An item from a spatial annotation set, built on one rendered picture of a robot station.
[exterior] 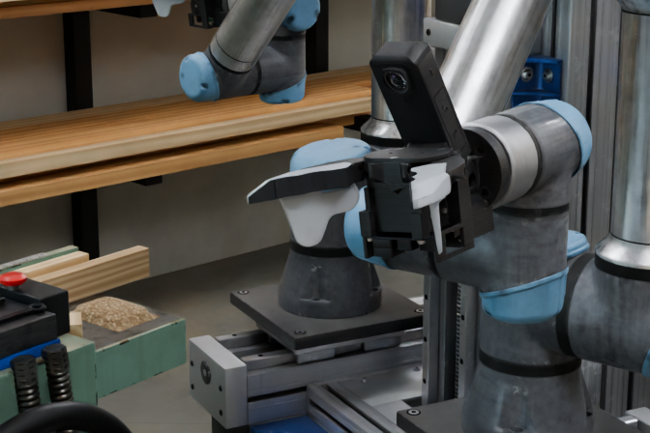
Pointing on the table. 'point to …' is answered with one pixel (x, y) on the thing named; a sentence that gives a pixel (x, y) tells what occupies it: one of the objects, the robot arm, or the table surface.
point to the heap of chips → (113, 313)
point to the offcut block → (75, 324)
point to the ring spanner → (24, 311)
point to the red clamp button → (13, 278)
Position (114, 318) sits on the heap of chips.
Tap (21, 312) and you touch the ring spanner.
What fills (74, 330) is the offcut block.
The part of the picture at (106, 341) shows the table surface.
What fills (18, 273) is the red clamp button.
